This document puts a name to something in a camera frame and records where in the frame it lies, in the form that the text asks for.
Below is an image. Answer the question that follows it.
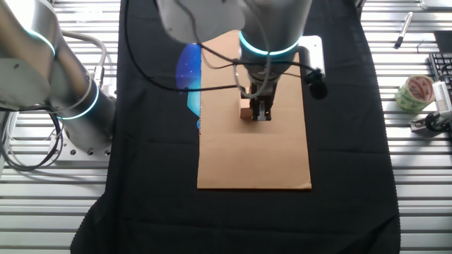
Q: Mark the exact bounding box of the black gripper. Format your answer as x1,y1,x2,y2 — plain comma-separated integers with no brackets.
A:
249,79,276,122

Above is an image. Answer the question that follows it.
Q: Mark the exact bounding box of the small wooden block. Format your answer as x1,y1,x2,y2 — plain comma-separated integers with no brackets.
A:
239,97,254,120

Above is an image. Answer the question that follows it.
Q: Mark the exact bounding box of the brown cardboard sheet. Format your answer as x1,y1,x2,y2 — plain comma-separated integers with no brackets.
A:
196,30,313,191

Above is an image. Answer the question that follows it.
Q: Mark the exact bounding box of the black cloth with blue print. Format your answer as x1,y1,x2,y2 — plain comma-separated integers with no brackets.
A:
70,0,402,254

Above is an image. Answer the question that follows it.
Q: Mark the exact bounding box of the clear packing tape roll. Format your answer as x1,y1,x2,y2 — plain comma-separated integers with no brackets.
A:
394,74,436,114

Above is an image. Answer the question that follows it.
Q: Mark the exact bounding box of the silver black marker pen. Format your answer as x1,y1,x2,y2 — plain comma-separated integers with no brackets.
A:
393,11,414,49

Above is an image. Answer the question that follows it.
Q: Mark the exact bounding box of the black keyboard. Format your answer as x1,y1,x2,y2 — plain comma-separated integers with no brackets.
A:
428,52,452,98

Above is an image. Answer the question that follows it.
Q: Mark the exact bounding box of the black box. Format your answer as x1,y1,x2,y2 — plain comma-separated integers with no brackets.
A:
433,30,452,54

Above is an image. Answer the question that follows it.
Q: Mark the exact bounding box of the grey flat device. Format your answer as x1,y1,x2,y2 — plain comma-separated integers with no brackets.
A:
419,0,452,11

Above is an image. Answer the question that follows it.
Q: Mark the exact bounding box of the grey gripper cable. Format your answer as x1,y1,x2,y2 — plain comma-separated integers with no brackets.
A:
232,0,273,99

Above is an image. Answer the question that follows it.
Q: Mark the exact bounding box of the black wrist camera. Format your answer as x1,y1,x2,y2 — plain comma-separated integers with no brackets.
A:
304,68,328,100

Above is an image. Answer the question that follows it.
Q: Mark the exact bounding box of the thin black cable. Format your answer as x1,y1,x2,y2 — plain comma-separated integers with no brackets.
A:
176,0,319,77

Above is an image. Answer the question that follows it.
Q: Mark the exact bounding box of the thick black cable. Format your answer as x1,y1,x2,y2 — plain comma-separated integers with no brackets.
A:
123,0,248,93

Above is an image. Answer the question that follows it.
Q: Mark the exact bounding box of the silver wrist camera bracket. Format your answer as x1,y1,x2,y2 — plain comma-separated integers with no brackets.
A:
298,35,326,77

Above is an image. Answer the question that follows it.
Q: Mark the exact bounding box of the grey cable with metal connector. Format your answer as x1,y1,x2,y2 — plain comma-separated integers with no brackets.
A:
60,30,108,89

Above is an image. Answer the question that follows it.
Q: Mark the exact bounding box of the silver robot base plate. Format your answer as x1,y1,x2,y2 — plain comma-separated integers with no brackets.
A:
49,140,114,167

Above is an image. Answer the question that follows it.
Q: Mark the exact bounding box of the black base cable bundle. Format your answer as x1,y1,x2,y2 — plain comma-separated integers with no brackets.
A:
0,105,65,173

